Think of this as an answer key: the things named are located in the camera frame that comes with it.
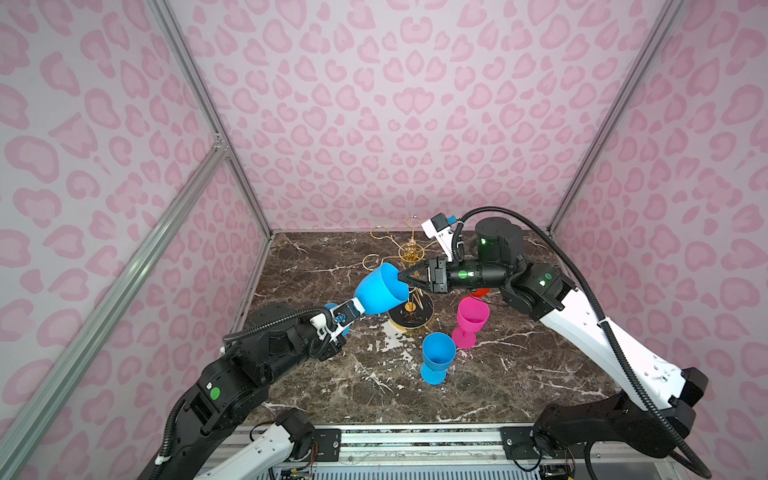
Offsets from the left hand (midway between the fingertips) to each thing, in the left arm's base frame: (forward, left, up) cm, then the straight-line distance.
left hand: (346, 302), depth 60 cm
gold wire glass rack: (+16, -17, -33) cm, 40 cm away
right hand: (+1, -12, +6) cm, 13 cm away
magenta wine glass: (+6, -30, -19) cm, 36 cm away
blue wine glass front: (-1, -21, -25) cm, 33 cm away
